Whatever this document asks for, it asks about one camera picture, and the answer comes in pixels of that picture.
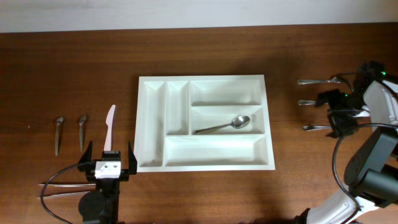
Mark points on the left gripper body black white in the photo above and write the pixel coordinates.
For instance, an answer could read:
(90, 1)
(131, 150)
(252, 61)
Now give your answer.
(124, 175)

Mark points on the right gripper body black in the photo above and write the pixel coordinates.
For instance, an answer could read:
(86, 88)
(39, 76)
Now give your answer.
(342, 108)

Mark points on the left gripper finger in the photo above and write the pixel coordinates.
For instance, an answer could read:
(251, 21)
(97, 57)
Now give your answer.
(86, 157)
(132, 167)

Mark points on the metal fork top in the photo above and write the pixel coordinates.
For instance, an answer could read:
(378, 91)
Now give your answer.
(309, 82)

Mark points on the metal fork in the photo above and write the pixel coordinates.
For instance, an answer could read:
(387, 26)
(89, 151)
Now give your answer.
(309, 82)
(306, 102)

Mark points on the metal spoon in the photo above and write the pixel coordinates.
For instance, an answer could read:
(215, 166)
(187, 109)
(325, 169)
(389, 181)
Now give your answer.
(314, 127)
(236, 123)

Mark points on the metal spoon bottom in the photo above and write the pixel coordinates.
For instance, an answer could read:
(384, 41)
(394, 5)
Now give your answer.
(236, 123)

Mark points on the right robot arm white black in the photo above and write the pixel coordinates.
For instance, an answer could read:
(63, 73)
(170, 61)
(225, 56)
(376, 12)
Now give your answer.
(369, 181)

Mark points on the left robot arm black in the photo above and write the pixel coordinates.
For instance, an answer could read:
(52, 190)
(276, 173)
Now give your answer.
(102, 205)

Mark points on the pink plastic knife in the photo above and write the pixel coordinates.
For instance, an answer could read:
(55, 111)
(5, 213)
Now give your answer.
(109, 123)

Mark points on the small metal teaspoon right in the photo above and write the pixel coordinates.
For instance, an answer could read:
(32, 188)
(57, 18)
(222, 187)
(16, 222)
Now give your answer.
(81, 122)

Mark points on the small metal teaspoon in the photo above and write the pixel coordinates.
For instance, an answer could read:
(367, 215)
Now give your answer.
(81, 122)
(58, 122)

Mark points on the small metal teaspoon left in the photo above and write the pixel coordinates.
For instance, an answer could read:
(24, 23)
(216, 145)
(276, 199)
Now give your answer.
(58, 122)

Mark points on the white plastic cutlery tray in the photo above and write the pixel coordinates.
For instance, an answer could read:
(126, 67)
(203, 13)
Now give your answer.
(170, 109)

